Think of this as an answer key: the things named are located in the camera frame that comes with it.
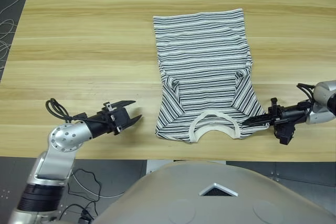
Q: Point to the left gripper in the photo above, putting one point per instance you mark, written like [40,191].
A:
[98,127]

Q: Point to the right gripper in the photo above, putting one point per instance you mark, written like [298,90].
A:
[291,113]

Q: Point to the striped T-shirt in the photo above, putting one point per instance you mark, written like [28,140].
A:
[204,77]

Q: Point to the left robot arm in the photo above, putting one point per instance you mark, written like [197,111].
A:
[64,137]

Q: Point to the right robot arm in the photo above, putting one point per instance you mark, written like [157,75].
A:
[324,91]

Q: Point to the robot body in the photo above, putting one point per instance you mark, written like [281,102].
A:
[215,197]

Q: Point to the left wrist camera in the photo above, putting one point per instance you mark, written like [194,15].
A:
[121,119]

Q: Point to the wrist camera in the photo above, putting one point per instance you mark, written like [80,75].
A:
[121,119]
[284,133]

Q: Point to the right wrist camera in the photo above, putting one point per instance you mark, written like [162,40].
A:
[284,133]

